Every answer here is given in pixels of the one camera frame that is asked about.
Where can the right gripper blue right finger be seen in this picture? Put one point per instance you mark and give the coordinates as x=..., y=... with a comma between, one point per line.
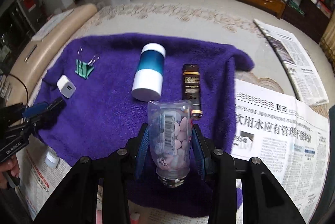
x=199, y=148

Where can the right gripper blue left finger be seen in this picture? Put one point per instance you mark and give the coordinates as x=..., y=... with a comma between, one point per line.
x=142, y=150

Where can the clear bottle with pink pills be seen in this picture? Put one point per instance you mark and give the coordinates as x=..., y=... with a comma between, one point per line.
x=170, y=134

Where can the white round USB light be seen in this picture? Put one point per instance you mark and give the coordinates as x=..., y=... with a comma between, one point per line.
x=52, y=159

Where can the white blue cylindrical container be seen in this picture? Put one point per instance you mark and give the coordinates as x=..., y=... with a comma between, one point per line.
x=148, y=80

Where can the white USB charger cube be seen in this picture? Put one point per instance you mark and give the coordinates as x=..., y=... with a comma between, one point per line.
x=66, y=87

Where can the dark brown gold bottle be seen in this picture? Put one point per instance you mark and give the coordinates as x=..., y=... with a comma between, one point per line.
x=191, y=88

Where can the green binder clip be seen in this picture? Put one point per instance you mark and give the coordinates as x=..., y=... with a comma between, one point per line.
x=84, y=69

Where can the person's left hand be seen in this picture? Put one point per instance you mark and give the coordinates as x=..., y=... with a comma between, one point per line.
x=12, y=166

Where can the black pen on sofa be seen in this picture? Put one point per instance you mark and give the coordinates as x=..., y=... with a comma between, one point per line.
x=30, y=53

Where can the large spread newspaper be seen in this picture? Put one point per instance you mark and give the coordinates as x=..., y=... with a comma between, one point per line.
x=290, y=138

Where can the paper sheet on sofa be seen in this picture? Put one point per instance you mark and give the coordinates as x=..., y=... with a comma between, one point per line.
x=50, y=25

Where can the folded newspaper far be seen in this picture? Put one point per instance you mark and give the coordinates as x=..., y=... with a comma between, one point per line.
x=299, y=67

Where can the patterned beige table cover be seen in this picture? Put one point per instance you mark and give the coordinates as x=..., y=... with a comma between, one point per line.
x=238, y=48

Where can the beige patterned curtain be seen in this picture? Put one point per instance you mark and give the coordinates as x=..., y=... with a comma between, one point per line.
x=327, y=40

